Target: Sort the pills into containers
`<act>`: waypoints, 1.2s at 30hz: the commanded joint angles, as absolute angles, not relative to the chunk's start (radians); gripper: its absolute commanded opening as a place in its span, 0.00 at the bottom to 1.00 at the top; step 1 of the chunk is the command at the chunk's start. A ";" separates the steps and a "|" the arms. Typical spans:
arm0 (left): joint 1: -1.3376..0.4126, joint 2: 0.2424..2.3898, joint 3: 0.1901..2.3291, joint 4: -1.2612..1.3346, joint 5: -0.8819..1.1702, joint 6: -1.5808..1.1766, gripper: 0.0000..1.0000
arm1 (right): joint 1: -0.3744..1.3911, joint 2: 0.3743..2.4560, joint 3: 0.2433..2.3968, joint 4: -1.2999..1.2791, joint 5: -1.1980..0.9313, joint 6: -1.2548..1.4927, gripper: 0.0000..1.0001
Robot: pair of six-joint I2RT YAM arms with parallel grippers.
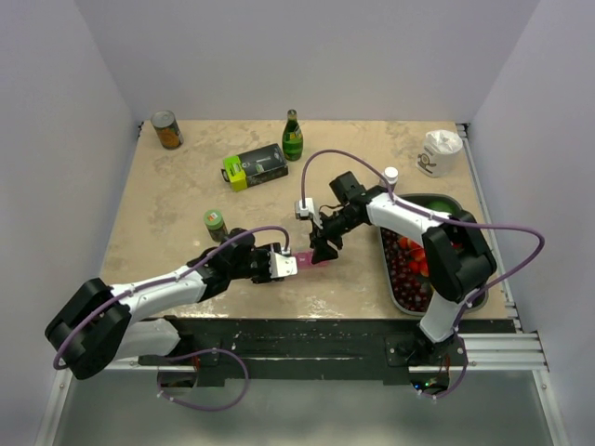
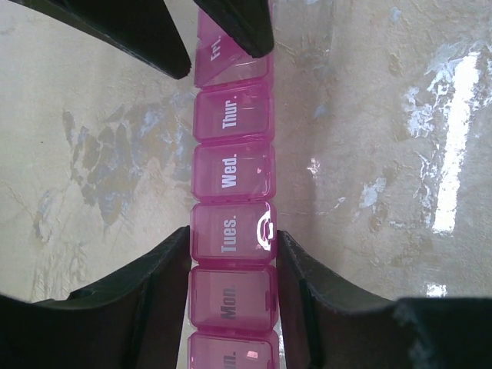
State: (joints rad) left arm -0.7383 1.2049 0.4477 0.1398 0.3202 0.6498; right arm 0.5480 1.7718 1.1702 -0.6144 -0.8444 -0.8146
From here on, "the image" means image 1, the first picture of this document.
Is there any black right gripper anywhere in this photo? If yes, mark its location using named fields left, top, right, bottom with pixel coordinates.
left=310, top=208, right=363, bottom=265

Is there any pink weekly pill organizer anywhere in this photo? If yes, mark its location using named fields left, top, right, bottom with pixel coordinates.
left=294, top=251, right=328, bottom=270

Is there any green pill bottle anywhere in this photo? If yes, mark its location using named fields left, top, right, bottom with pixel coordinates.
left=204, top=209, right=228, bottom=243

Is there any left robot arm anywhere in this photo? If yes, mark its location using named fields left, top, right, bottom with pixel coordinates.
left=45, top=229, right=298, bottom=380

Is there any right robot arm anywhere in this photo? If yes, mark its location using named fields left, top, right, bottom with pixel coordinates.
left=295, top=172, right=496, bottom=365

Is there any grey fruit tray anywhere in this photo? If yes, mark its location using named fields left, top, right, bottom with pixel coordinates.
left=391, top=194, right=488, bottom=318

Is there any dark red grapes bunch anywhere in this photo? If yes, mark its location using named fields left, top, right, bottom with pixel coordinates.
left=380, top=229, right=433, bottom=316

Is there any black green razor box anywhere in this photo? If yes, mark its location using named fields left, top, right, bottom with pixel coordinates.
left=220, top=144, right=288, bottom=191

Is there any white supplement bottle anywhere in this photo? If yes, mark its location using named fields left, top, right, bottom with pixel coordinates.
left=383, top=166, right=399, bottom=190

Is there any green glass bottle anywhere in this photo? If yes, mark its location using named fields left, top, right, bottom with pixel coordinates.
left=282, top=109, right=304, bottom=161

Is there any green apple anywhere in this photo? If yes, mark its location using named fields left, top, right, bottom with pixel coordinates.
left=426, top=200, right=455, bottom=215

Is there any white paper bag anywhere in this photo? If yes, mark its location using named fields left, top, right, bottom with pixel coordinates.
left=416, top=130, right=463, bottom=177

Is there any orange labelled tin can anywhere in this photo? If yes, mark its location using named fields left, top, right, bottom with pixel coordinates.
left=151, top=110, right=183, bottom=150

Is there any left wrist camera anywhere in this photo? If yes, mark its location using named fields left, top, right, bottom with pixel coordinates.
left=270, top=248, right=298, bottom=280

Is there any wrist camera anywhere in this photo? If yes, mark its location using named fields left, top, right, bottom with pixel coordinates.
left=270, top=248, right=298, bottom=280
left=295, top=197, right=320, bottom=225

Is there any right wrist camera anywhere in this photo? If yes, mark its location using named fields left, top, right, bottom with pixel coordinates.
left=295, top=197, right=320, bottom=225

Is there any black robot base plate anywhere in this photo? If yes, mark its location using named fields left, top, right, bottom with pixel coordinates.
left=137, top=315, right=520, bottom=389

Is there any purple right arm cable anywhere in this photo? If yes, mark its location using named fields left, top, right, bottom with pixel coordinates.
left=299, top=149, right=546, bottom=405

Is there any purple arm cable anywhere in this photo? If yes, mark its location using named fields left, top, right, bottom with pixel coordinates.
left=299, top=149, right=546, bottom=405
left=53, top=225, right=293, bottom=371

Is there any aluminium frame rail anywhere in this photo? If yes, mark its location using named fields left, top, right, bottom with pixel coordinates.
left=456, top=124, right=548, bottom=372

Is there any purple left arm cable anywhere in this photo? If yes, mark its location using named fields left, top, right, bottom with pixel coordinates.
left=53, top=225, right=293, bottom=371

